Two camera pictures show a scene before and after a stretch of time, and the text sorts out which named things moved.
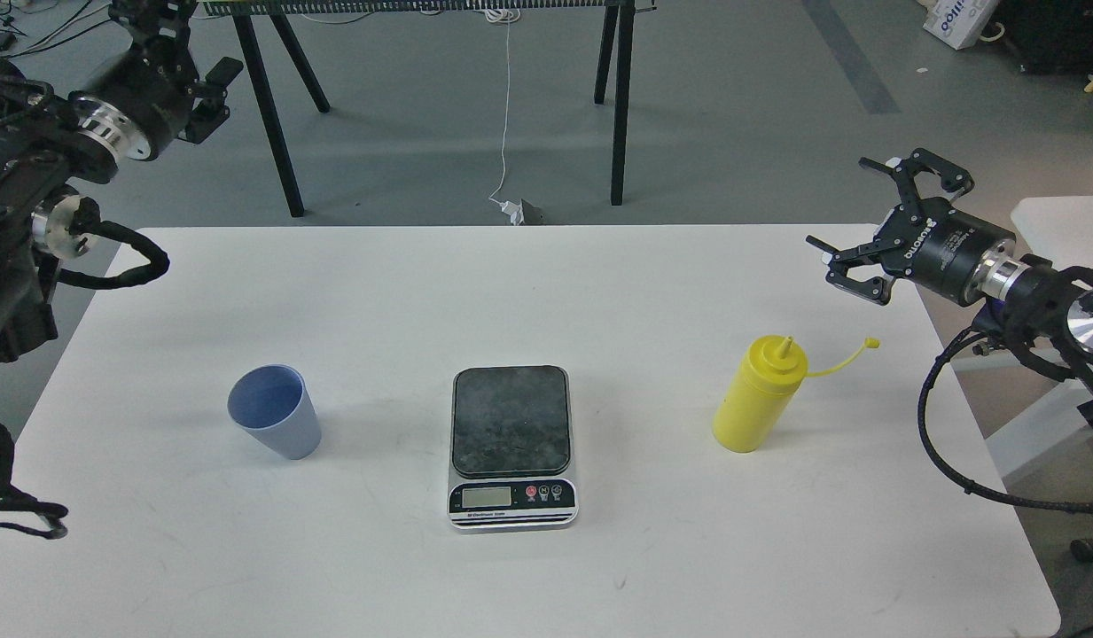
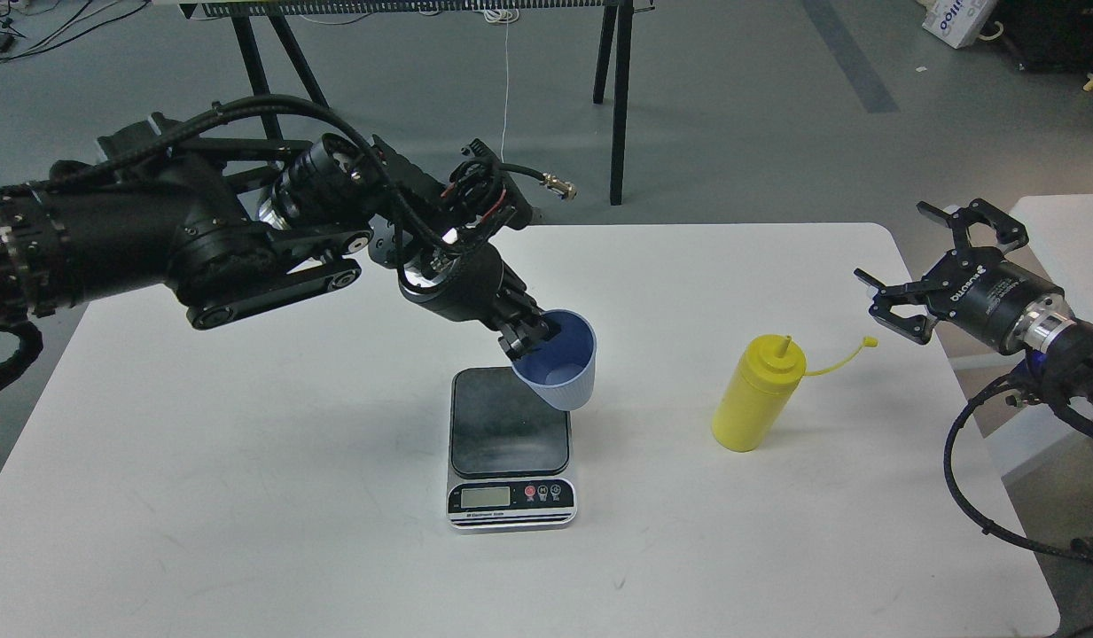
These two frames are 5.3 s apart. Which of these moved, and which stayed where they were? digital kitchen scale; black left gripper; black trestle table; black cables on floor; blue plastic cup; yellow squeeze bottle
Moved: blue plastic cup; black left gripper
Stayed: digital kitchen scale; black trestle table; black cables on floor; yellow squeeze bottle
